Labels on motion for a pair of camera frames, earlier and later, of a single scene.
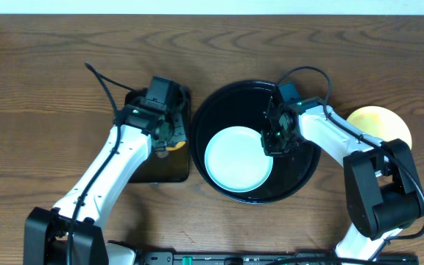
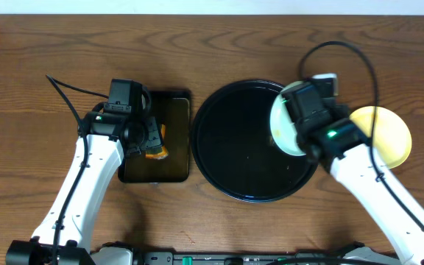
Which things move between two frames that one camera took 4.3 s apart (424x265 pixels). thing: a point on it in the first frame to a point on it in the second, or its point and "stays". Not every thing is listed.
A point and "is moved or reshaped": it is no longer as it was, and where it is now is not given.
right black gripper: [269, 146] to [341, 112]
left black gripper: [170, 132] to [153, 133]
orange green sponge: [179, 144] to [158, 152]
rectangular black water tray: [175, 166] stays
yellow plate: [380, 123] stays
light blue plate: [235, 160] is moved or reshaped
